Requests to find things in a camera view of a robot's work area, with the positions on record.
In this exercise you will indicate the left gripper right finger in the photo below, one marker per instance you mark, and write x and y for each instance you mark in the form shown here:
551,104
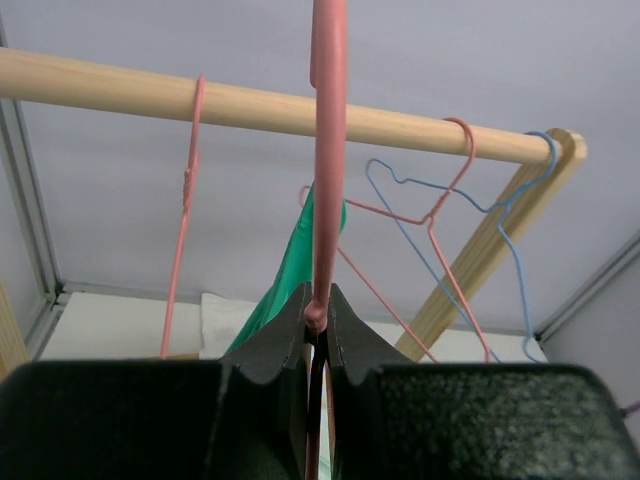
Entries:
355,348

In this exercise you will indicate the pink wire hanger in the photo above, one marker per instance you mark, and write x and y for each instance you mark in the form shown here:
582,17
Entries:
396,282
361,444
189,182

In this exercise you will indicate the white tank top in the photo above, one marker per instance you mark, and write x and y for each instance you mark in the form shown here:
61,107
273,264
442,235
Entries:
221,321

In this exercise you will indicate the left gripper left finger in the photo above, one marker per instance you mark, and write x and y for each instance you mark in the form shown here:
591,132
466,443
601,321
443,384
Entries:
263,357

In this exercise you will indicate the wooden clothes rack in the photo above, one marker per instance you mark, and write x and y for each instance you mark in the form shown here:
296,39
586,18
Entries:
65,82

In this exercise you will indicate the blue wire hanger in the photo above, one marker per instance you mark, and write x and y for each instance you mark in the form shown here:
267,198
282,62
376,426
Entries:
525,195

